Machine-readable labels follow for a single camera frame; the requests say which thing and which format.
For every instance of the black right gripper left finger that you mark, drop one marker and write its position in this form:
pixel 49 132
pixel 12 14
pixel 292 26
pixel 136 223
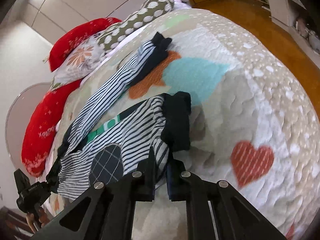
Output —
pixel 105 211

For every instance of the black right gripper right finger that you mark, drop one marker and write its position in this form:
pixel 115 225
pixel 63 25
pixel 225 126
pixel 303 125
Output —
pixel 215 210

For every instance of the navy striped pants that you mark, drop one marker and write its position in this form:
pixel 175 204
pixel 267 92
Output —
pixel 154 127

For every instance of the left hand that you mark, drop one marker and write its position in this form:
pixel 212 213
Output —
pixel 43 219

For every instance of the red long bolster pillow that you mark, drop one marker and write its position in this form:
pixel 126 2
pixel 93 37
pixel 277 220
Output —
pixel 41 130

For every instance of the heart patterned quilt bedspread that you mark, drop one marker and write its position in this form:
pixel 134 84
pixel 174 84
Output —
pixel 252 123

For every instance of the beige rounded headboard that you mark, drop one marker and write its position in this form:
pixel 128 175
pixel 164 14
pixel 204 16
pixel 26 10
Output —
pixel 18 117

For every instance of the floral white pillow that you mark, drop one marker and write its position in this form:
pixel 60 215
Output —
pixel 79 63

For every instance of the white wardrobe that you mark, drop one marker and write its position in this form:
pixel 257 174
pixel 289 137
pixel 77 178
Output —
pixel 53 18

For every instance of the white bed sheet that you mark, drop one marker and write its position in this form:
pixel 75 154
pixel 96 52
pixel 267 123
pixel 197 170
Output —
pixel 81 36

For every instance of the olive polka dot pillow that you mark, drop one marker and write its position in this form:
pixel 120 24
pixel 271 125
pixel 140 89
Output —
pixel 149 11

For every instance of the white shelving unit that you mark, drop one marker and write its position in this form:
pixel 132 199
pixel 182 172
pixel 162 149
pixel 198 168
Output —
pixel 284 14

